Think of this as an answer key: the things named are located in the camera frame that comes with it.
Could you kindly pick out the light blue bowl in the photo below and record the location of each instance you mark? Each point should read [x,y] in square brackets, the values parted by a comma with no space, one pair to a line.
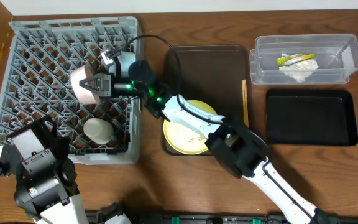
[123,62]

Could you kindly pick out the grey dishwasher rack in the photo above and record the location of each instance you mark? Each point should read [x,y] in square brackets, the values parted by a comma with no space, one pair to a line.
[36,83]

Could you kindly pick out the green yellow snack wrapper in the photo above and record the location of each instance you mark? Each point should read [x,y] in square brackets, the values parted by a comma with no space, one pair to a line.
[292,59]

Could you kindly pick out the yellow plate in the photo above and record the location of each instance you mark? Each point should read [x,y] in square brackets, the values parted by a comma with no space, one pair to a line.
[182,137]

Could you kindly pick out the white cup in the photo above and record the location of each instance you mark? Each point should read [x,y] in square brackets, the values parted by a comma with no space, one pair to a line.
[98,130]

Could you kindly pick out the clear plastic bin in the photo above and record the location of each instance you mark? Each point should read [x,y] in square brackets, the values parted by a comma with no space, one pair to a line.
[336,56]

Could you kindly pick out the white napkin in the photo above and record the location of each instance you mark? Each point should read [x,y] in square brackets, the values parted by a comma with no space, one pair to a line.
[300,70]

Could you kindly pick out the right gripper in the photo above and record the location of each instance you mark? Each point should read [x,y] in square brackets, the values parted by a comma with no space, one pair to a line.
[93,84]

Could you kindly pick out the black tray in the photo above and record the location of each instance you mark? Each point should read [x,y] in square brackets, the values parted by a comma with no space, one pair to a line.
[311,117]

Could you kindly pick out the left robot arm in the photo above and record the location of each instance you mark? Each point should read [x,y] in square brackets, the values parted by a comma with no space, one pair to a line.
[46,187]

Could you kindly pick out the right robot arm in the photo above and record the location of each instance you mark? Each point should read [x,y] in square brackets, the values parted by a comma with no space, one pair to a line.
[237,149]

